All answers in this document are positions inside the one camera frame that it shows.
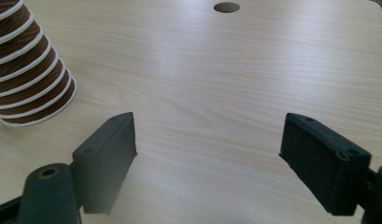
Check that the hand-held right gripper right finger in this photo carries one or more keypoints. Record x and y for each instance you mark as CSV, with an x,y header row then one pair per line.
x,y
322,168

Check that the stack of brown paper cups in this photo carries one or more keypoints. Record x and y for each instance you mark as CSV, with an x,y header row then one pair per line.
x,y
23,68

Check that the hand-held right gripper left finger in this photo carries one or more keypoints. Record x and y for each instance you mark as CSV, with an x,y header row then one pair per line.
x,y
104,161

